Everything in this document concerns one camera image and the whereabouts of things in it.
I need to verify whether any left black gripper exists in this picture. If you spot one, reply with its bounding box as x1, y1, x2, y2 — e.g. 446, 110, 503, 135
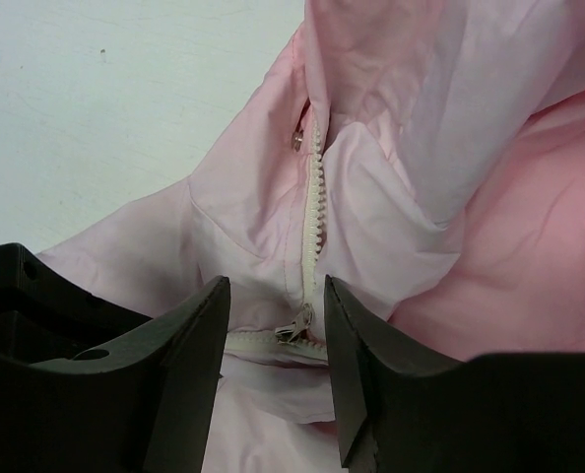
0, 243, 155, 368

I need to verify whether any pink hooded jacket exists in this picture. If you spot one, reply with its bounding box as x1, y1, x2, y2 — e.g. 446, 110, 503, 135
40, 1, 585, 472

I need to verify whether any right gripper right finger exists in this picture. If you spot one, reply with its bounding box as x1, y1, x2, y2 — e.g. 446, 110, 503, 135
324, 277, 585, 472

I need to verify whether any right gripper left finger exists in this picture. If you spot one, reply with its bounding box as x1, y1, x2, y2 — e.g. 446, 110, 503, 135
0, 277, 230, 472

